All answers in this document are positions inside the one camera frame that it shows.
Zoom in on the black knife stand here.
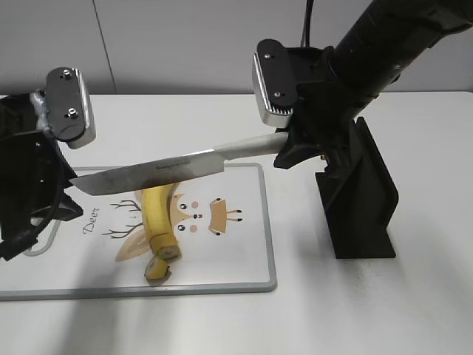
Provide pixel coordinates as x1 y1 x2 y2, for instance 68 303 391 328
315 117 399 259

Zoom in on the yellow banana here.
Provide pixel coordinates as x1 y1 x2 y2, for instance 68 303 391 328
135 184 181 260

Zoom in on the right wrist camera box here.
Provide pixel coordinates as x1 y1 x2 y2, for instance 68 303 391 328
252 39 298 129

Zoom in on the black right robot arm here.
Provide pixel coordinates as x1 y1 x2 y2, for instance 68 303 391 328
257 1 472 171

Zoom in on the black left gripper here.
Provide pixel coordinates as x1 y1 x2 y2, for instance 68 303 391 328
1 92 84 260

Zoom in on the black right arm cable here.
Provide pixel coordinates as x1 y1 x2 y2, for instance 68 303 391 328
299 0 316 48

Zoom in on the white grey deer cutting board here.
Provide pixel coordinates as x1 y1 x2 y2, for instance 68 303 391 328
1 163 276 301

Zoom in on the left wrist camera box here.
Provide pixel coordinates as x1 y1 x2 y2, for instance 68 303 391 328
45 67 96 149

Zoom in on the white handled kitchen knife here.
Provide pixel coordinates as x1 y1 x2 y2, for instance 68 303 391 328
70 132 288 196

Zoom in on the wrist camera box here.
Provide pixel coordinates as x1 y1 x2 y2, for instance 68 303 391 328
45 67 96 149
252 39 298 129

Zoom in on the small cut banana end piece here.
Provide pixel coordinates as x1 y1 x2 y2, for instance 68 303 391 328
144 257 171 285

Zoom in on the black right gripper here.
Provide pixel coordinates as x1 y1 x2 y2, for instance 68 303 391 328
273 46 379 172

